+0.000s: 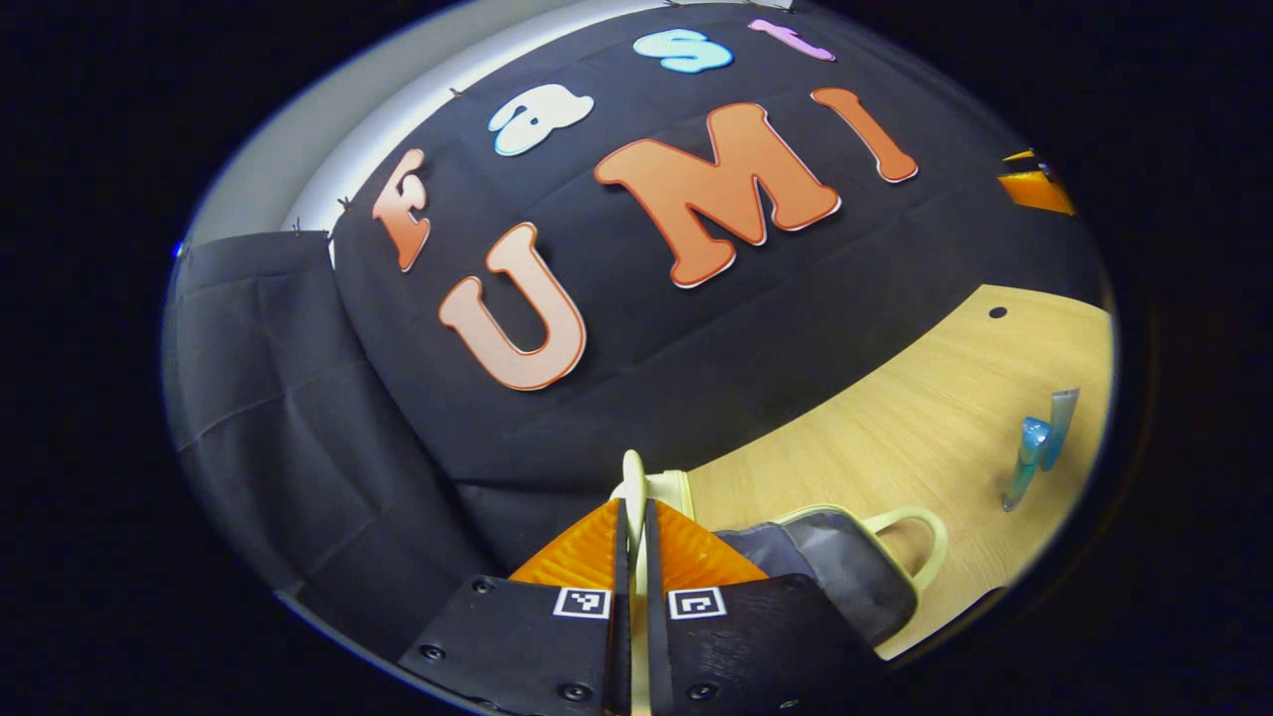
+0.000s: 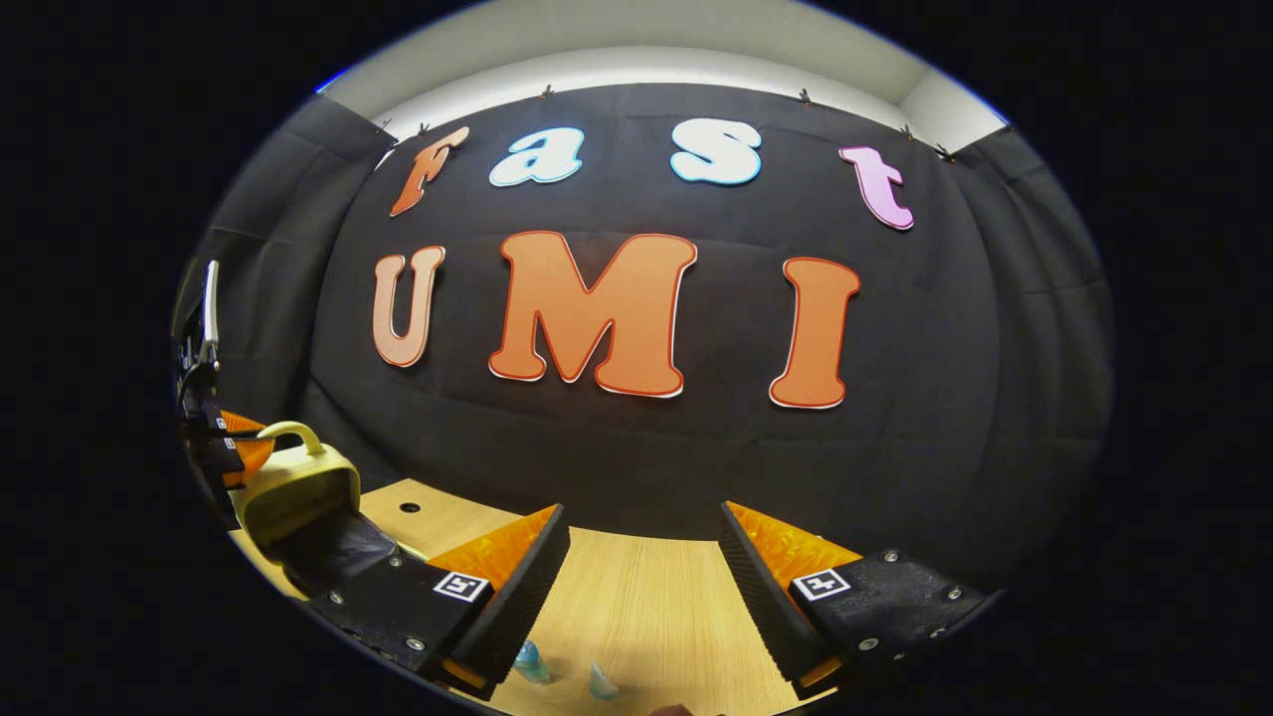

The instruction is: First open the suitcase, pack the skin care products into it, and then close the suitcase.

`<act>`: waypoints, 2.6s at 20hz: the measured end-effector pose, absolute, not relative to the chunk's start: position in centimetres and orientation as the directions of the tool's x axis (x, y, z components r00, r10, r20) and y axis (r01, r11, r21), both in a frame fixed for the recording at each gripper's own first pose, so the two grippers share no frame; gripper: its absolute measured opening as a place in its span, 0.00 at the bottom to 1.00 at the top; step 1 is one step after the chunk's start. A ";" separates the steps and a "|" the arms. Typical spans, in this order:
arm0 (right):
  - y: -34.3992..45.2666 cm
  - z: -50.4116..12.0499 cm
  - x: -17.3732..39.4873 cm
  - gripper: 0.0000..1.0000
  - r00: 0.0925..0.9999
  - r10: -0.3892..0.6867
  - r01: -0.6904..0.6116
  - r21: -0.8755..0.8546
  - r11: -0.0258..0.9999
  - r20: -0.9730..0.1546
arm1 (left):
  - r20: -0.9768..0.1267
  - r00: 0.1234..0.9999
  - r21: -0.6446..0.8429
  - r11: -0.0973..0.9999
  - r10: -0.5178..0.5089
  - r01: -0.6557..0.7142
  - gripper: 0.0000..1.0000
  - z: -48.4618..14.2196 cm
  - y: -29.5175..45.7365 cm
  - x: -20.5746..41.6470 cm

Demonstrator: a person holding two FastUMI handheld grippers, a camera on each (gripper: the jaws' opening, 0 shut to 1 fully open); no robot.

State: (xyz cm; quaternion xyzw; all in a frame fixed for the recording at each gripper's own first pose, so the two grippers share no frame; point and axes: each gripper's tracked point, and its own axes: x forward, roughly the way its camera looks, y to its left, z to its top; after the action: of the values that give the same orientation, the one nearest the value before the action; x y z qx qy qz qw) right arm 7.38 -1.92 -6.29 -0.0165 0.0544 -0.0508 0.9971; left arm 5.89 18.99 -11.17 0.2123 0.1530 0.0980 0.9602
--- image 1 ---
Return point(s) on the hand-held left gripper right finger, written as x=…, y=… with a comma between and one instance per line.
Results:
x=656, y=656

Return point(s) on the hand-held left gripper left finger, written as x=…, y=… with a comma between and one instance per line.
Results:
x=621, y=646

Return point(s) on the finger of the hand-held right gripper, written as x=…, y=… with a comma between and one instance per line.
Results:
x=1034, y=191

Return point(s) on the pale yellow small suitcase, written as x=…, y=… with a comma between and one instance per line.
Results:
x=845, y=557

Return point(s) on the pale blue tube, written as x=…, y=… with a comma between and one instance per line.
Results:
x=1060, y=423

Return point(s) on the blue cap bottle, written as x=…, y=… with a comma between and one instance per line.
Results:
x=1024, y=457

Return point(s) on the black backdrop cloth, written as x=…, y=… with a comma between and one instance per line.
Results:
x=398, y=428

